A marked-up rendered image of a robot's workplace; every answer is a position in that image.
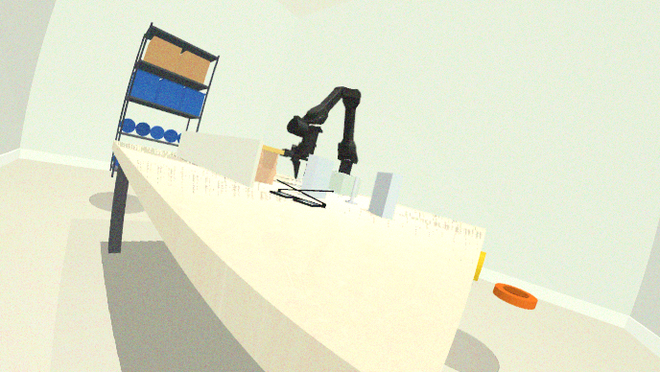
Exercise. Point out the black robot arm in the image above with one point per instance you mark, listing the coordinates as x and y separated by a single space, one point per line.
347 149

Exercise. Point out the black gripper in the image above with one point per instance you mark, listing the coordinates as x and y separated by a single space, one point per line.
306 147

